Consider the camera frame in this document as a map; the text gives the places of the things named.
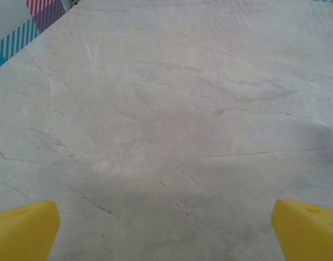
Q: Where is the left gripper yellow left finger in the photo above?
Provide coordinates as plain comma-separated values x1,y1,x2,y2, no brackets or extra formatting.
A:
0,200,60,261

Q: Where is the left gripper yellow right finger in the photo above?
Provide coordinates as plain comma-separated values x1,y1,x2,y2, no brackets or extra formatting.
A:
272,198,333,261

